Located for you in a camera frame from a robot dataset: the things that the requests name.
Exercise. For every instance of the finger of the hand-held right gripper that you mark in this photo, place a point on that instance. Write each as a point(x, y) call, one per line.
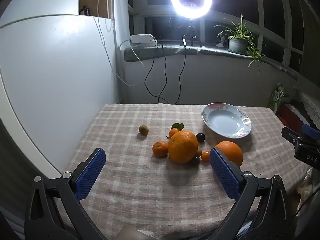
point(291, 136)
point(311, 131)

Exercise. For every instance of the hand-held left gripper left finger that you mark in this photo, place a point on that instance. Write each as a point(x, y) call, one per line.
point(88, 172)

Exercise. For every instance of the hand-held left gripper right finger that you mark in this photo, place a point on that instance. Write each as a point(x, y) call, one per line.
point(223, 172)

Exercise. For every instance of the smooth orange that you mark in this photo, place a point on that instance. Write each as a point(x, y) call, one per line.
point(231, 152)

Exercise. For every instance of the small kumquat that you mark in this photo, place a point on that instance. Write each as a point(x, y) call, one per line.
point(205, 156)

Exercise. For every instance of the brown kiwi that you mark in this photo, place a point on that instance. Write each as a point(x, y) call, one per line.
point(199, 153)
point(143, 129)

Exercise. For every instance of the dark grape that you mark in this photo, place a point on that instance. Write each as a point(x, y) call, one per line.
point(200, 137)

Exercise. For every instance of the large bumpy orange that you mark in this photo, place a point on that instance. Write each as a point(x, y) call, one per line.
point(182, 146)

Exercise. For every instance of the white floral plate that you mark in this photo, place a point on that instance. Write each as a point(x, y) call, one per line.
point(225, 120)

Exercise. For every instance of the tangerine with green leaf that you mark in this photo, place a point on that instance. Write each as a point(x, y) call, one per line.
point(174, 131)

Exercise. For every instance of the red box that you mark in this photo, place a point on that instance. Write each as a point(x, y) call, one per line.
point(292, 116)

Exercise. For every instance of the white lace cloth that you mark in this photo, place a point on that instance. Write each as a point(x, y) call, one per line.
point(311, 107)

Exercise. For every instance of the white figurine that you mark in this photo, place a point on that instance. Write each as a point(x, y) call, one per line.
point(306, 182)

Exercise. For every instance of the green bag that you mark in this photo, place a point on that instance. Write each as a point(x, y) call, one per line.
point(277, 97)

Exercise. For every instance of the plaid tablecloth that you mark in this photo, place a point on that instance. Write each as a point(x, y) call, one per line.
point(140, 185)

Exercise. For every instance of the white cabinet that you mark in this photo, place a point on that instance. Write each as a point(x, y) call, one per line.
point(50, 80)

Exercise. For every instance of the potted spider plant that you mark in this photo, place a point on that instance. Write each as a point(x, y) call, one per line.
point(237, 43)

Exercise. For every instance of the small dark potted plant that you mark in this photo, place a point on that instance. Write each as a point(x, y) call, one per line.
point(222, 40)

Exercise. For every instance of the white power strip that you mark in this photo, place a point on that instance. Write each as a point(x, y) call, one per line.
point(142, 38)

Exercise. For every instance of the black tripod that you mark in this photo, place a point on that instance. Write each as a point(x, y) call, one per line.
point(192, 31)

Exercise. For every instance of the small dark object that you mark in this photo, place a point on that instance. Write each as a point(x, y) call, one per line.
point(84, 10)

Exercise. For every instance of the white window frame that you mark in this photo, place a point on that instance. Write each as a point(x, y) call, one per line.
point(262, 17)

